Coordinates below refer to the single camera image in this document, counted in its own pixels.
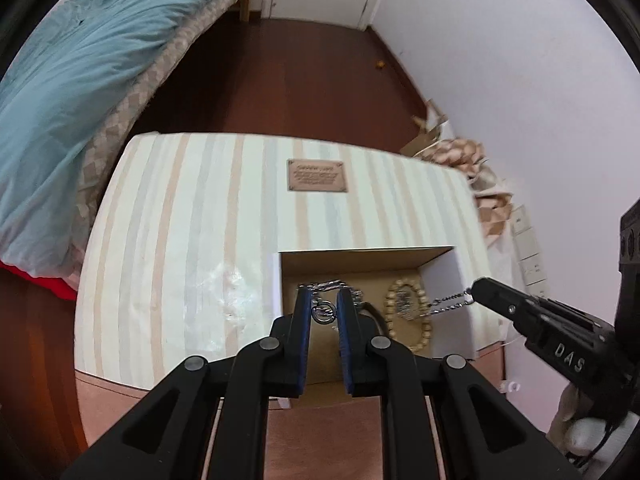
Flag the silver chain bracelet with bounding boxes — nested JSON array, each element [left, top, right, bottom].
[[297, 278, 388, 334]]

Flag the wooden bead bracelet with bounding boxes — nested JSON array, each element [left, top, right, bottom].
[[383, 277, 434, 354]]

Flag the crystal link bracelet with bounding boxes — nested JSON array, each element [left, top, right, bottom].
[[424, 286, 475, 317]]

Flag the white gloved right hand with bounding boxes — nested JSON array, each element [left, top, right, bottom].
[[547, 384, 639, 479]]

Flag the white cardboard box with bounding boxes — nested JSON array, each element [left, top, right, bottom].
[[267, 245, 476, 405]]

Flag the checkered beige cloth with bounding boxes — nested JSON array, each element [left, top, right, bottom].
[[414, 138, 513, 246]]

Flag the pink and striped table mat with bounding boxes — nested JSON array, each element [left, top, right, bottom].
[[72, 131, 507, 480]]

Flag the brown label patch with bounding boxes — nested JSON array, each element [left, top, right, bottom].
[[288, 159, 347, 193]]

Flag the brown cardboard pieces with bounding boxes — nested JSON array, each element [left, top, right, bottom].
[[399, 99, 448, 157]]

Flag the red bed sheet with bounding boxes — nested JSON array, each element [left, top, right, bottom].
[[0, 262, 77, 301]]

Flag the teal duvet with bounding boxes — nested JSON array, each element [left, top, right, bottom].
[[1, 0, 209, 278]]

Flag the white wall socket strip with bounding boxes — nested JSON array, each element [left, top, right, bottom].
[[510, 205, 549, 297]]

